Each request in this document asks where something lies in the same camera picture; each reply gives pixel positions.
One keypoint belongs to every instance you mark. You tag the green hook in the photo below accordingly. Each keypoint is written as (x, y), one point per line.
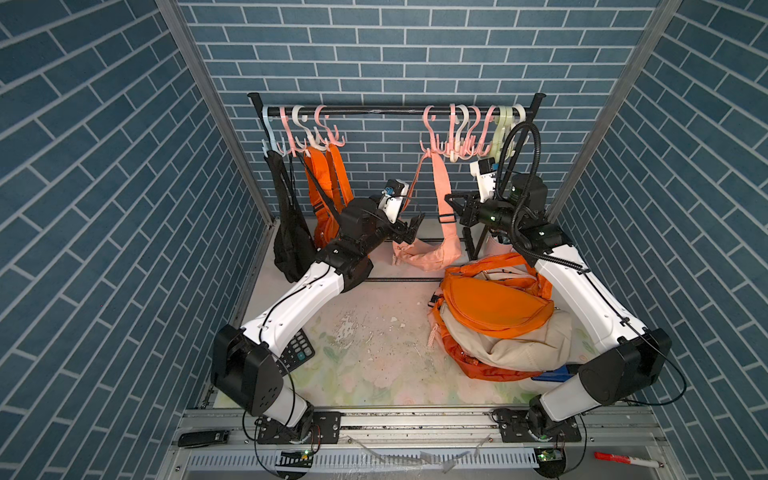
(499, 133)

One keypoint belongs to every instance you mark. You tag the black clothes rack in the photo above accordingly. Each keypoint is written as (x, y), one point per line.
(470, 136)

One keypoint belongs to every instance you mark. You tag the black remote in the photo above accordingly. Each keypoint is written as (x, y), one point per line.
(200, 439)

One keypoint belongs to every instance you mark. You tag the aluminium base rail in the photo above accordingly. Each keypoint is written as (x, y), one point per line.
(462, 442)

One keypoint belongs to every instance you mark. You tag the white hook right end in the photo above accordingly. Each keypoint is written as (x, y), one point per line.
(520, 117)

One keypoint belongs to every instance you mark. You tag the black calculator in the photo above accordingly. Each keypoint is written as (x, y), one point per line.
(298, 352)

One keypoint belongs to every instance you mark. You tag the white hook middle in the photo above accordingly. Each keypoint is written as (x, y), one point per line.
(458, 141)

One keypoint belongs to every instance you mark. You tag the blue card device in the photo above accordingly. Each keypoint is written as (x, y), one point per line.
(559, 375)

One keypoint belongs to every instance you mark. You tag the white hook left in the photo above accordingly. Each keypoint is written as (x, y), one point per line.
(312, 138)

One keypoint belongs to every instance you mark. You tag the black bag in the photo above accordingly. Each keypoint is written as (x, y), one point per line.
(293, 247)

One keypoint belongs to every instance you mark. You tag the light pink strap bag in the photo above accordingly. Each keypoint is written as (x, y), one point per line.
(418, 253)

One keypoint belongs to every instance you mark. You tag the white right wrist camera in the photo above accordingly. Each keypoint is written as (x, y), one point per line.
(484, 171)

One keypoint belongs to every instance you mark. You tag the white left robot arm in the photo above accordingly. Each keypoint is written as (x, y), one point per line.
(245, 359)

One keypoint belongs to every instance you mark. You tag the beige bag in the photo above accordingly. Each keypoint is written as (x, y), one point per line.
(544, 349)

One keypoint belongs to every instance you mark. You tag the light blue hook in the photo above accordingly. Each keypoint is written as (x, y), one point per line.
(271, 140)

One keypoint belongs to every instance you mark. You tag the red white marker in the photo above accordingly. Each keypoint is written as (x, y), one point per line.
(628, 460)

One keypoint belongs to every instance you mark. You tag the white hook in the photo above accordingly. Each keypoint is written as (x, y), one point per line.
(312, 138)
(458, 141)

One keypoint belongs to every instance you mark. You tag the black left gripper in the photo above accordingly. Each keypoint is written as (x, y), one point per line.
(408, 231)

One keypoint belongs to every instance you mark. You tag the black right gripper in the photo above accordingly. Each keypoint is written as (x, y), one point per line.
(469, 214)

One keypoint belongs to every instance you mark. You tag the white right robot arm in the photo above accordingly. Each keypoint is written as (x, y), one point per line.
(629, 357)

